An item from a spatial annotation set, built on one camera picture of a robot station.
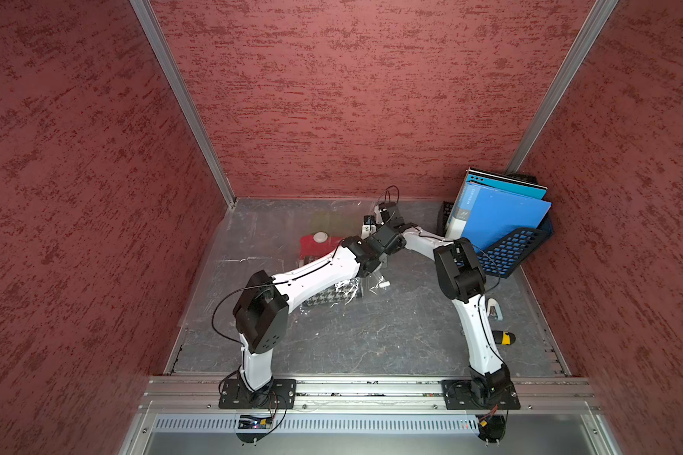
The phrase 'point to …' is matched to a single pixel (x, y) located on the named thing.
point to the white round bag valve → (320, 237)
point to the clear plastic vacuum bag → (269, 235)
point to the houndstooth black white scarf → (340, 293)
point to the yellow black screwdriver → (504, 337)
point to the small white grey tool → (494, 309)
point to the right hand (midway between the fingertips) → (363, 232)
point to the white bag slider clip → (384, 284)
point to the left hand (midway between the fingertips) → (369, 257)
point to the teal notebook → (480, 177)
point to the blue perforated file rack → (502, 256)
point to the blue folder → (484, 215)
